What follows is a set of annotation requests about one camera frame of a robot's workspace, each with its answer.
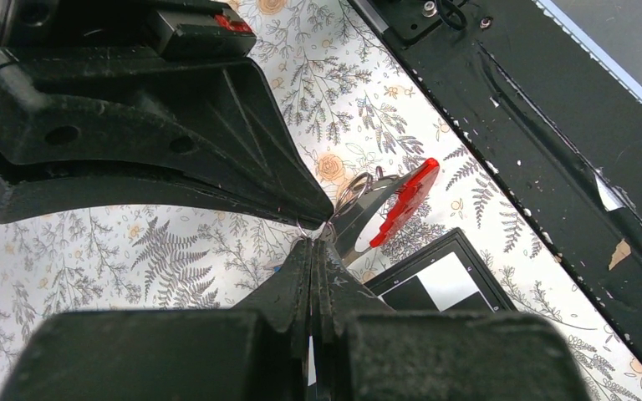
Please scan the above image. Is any black white chessboard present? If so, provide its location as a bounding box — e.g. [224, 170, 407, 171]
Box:
[365, 228, 517, 312]

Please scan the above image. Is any keyring with red fob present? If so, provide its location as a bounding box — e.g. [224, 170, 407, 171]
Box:
[320, 158, 441, 266]

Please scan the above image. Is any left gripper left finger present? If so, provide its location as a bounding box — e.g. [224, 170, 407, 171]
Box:
[235, 239, 313, 332]

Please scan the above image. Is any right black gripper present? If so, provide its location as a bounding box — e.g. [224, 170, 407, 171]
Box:
[0, 1, 333, 223]

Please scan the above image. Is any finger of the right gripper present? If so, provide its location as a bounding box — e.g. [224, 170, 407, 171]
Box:
[0, 160, 321, 228]

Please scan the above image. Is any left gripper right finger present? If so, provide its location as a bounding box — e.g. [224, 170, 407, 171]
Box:
[313, 240, 392, 332]

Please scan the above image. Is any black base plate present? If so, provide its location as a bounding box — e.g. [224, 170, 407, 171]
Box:
[353, 1, 642, 362]

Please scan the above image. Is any floral table mat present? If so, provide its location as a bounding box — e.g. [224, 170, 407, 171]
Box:
[0, 1, 642, 400]

